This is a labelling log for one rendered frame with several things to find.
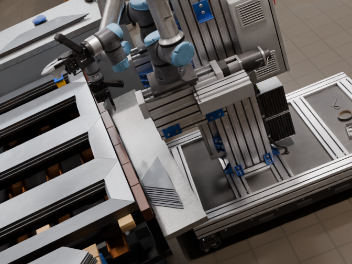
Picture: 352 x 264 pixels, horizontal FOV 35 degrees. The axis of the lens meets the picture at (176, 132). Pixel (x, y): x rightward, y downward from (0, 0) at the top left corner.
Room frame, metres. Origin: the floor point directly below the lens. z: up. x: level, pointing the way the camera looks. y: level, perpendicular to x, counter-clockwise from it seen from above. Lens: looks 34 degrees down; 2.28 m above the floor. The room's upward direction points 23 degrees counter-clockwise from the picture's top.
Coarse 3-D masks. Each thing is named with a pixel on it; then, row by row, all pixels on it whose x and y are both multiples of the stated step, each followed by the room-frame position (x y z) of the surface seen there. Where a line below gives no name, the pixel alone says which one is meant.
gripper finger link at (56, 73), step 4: (60, 60) 1.99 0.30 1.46; (64, 64) 1.99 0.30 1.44; (48, 68) 1.97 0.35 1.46; (52, 68) 1.96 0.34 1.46; (60, 68) 1.98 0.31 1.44; (64, 68) 1.98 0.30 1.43; (44, 72) 1.97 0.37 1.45; (48, 72) 1.96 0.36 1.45; (52, 72) 1.97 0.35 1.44; (56, 72) 1.97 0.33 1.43; (60, 72) 1.97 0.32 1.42; (56, 76) 1.96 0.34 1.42; (60, 76) 1.97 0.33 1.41
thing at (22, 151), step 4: (24, 144) 2.58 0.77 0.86; (28, 144) 2.56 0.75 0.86; (16, 148) 2.57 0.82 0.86; (20, 148) 2.55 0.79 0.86; (24, 148) 2.54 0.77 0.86; (28, 148) 2.52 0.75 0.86; (16, 152) 2.53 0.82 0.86; (20, 152) 2.51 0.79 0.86; (24, 152) 2.50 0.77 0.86; (28, 152) 2.48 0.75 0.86; (16, 156) 2.49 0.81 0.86; (20, 156) 2.48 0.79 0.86; (24, 156) 2.46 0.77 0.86; (28, 156) 2.44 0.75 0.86; (16, 160) 2.45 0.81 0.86; (20, 160) 2.44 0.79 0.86; (24, 160) 2.42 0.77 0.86
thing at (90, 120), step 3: (84, 117) 2.59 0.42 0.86; (87, 117) 2.58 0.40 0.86; (90, 117) 2.57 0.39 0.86; (93, 117) 2.56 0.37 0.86; (87, 120) 2.55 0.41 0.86; (90, 120) 2.54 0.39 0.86; (93, 120) 2.52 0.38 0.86; (96, 120) 2.51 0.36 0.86; (87, 123) 2.52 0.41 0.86; (90, 123) 2.51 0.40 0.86; (93, 123) 2.50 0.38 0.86; (87, 126) 2.49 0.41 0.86; (90, 126) 2.48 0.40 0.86
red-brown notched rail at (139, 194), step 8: (88, 80) 3.08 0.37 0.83; (104, 112) 2.63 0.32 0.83; (104, 120) 2.54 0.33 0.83; (112, 128) 2.44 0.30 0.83; (112, 136) 2.37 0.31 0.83; (120, 144) 2.27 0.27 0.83; (120, 152) 2.20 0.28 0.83; (120, 160) 2.14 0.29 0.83; (128, 160) 2.11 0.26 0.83; (128, 168) 2.05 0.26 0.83; (128, 176) 2.00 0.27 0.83; (136, 176) 2.02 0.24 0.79; (136, 184) 1.92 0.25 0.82; (136, 192) 1.87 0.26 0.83; (136, 200) 1.82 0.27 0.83; (144, 200) 1.80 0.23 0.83; (144, 208) 1.75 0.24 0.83; (144, 216) 1.74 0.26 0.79; (152, 216) 1.74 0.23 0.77
